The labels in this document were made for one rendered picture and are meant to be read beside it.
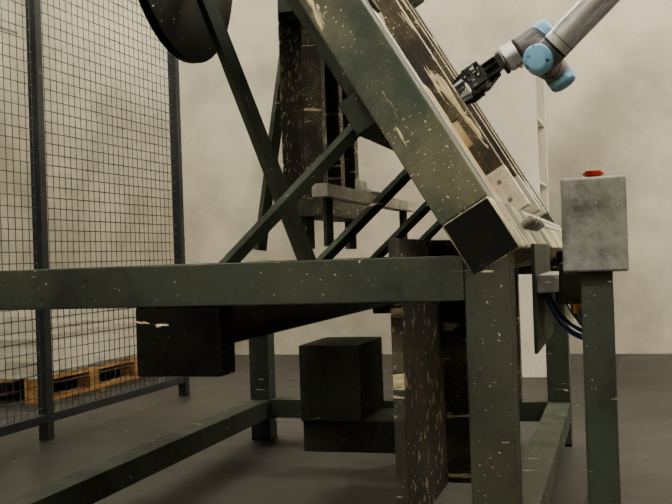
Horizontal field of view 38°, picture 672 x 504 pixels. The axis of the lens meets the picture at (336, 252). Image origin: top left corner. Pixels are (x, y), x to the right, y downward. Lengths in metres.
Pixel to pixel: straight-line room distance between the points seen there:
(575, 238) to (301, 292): 0.56
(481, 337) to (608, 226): 0.32
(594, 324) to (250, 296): 0.70
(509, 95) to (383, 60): 4.33
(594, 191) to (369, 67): 0.51
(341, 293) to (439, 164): 0.33
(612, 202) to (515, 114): 4.39
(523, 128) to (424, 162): 4.33
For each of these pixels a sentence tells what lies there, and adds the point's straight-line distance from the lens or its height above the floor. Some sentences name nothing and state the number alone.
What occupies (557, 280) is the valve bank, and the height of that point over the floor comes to 0.73.
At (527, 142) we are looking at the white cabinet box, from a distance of 6.22.
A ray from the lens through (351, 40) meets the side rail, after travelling 1.99.
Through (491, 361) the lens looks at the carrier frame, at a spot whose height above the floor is 0.58.
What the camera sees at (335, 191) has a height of 1.00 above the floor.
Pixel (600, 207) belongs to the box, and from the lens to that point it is 1.88.
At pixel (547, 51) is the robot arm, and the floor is 1.30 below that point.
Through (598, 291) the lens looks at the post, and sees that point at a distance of 1.91.
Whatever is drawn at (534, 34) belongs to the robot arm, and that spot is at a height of 1.38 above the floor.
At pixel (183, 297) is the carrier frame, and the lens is 2.08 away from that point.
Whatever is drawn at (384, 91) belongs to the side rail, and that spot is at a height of 1.12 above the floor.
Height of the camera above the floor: 0.79
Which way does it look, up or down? level
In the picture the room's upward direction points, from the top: 2 degrees counter-clockwise
